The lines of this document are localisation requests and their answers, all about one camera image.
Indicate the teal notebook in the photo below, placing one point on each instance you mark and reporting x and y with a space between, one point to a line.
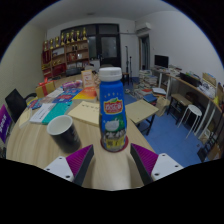
58 111

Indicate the brown wooden stool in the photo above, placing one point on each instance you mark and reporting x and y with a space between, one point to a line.
181 99

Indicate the stack of books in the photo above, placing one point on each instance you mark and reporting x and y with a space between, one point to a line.
147 79

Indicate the orange book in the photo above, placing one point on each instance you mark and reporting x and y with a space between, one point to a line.
86 94

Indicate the wooden shelf unit with trophies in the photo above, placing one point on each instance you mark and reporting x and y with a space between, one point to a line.
66 53

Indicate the beige booklet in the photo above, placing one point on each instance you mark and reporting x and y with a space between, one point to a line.
85 113

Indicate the black computer monitor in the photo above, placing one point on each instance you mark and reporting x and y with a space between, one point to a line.
161 61

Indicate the black metal rack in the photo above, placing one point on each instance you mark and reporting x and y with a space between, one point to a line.
208 143

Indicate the black office chair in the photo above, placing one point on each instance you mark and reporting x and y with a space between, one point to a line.
15 103

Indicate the purple sign board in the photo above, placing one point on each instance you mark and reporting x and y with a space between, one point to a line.
4 123

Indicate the white printed book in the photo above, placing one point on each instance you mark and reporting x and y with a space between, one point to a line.
41 112

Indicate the white round stool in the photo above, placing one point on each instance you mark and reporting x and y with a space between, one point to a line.
193 110

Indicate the white air conditioner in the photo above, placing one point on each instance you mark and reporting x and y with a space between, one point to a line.
143 28

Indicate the dark glass double door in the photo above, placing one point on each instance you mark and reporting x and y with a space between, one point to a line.
108 45

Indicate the long cluttered wooden desk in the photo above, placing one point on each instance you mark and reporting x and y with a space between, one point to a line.
193 86

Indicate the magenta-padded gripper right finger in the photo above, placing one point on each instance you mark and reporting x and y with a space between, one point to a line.
163 165

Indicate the pink package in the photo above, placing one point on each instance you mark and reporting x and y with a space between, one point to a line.
71 85

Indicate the beige notebook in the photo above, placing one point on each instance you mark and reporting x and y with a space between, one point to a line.
26 118

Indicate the brown paper bag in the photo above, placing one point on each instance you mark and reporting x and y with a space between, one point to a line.
162 106

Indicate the blue colourful book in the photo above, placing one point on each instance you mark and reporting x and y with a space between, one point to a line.
66 96
36 103

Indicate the blue drink bottle white cap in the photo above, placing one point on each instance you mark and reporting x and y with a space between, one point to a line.
113 110

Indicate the small wooden side table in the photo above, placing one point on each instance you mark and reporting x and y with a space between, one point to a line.
141 111

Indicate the orange and white carton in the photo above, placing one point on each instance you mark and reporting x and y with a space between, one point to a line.
87 79

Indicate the black microphone stand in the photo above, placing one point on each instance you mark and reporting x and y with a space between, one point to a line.
127 63

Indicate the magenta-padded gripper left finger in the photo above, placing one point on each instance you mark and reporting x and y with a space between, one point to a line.
60 166

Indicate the black mug white inside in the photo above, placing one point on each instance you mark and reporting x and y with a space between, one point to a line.
66 136

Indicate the yellow gift box red ribbon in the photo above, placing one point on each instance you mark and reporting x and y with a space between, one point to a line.
46 90

